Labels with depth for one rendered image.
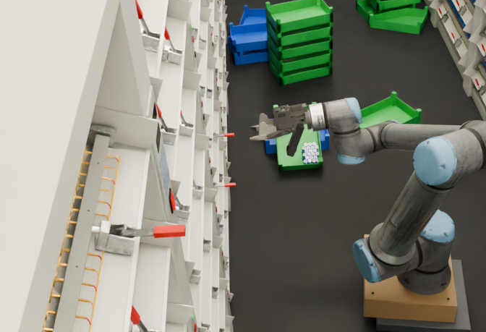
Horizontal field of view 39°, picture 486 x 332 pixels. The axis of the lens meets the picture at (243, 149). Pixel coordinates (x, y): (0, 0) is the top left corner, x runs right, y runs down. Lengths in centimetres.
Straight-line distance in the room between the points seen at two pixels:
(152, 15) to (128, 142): 36
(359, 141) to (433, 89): 144
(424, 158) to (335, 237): 112
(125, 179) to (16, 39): 26
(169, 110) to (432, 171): 76
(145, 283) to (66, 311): 32
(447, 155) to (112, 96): 107
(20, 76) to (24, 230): 20
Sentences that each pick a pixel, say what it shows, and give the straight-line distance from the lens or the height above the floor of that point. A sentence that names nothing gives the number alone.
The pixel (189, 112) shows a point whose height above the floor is 113.
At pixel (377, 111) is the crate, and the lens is 350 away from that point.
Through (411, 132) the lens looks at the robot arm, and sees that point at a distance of 216.
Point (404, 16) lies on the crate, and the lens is 431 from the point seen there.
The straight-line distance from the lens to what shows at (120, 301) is 75.
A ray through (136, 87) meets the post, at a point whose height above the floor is 161.
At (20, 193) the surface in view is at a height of 177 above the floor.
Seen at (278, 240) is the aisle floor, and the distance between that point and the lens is 284.
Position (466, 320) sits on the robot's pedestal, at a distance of 257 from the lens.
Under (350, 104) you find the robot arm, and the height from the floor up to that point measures 76.
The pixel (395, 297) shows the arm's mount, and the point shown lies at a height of 16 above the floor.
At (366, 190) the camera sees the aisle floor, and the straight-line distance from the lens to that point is 306.
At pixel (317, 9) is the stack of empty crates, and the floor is 32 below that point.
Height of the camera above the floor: 209
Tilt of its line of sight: 40 degrees down
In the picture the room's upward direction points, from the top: 5 degrees counter-clockwise
